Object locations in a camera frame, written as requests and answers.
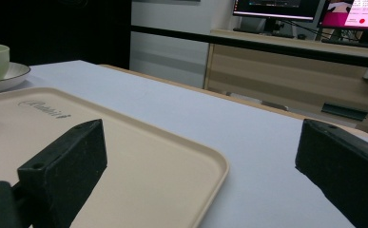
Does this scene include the dark computer monitor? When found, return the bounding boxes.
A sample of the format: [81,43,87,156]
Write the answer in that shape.
[232,0,324,23]

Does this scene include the pink screen computer monitor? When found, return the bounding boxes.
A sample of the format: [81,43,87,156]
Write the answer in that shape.
[318,0,368,31]

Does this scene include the beige plastic tray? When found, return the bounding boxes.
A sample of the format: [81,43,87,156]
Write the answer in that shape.
[0,86,230,228]

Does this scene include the wooden desk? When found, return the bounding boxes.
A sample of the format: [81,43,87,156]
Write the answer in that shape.
[203,28,368,142]

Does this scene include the black curtain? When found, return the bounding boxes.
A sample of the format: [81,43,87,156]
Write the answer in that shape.
[0,0,132,70]

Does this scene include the black horizontal rail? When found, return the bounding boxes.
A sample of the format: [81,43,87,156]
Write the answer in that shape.
[130,25,368,70]

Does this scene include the white plate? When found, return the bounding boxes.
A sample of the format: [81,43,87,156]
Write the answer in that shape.
[0,62,31,96]

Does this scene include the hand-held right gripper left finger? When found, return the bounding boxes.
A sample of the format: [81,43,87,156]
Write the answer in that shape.
[16,119,108,228]

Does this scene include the dark flat box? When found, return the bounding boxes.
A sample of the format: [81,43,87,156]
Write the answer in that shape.
[320,102,368,122]

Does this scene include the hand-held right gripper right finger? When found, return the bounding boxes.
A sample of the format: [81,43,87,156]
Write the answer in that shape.
[295,118,368,228]

